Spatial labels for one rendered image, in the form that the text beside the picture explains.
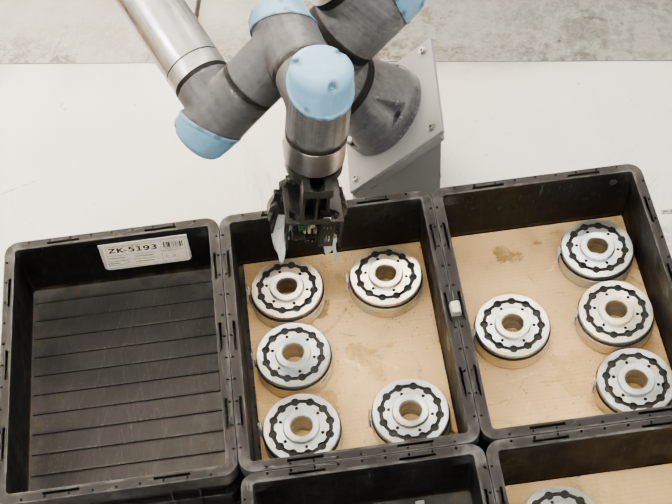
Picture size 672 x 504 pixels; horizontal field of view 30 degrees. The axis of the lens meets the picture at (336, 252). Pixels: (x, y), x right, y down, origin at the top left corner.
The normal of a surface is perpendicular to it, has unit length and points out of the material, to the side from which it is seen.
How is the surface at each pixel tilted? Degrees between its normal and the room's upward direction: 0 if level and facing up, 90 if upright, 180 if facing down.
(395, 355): 0
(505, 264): 0
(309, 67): 8
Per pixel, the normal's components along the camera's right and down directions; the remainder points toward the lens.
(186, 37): 0.11, -0.42
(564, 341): -0.06, -0.58
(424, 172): 0.04, 0.81
